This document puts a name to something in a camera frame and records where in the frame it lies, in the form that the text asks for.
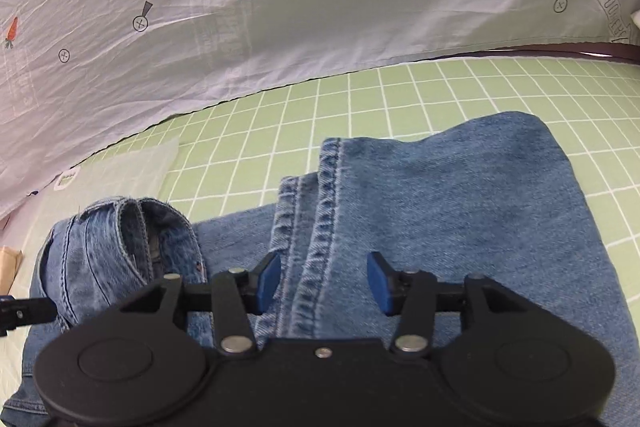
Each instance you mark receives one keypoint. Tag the translucent folding board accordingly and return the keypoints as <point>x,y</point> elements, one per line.
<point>130,172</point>

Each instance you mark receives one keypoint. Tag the beige garment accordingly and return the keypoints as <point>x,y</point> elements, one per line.
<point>7,264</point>

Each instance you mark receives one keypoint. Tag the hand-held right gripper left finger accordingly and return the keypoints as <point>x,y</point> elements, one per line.
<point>267,283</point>

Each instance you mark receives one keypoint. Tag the green grid mat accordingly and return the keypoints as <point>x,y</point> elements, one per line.
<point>450,92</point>

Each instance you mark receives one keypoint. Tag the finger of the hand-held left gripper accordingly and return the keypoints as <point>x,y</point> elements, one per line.
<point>30,312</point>

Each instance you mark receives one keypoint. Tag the blue denim jeans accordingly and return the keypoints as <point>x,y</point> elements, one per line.
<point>450,187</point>

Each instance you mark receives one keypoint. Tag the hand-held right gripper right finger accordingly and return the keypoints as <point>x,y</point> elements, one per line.
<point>380,283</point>

